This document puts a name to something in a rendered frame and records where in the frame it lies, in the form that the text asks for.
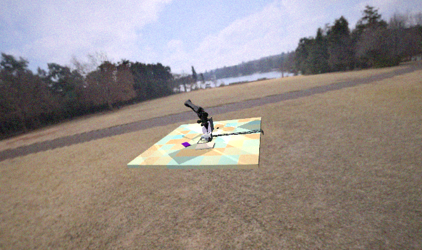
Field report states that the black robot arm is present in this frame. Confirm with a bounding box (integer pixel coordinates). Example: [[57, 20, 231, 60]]
[[184, 99, 208, 124]]

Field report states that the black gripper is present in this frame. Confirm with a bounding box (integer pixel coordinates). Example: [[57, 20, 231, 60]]
[[200, 117, 210, 130]]

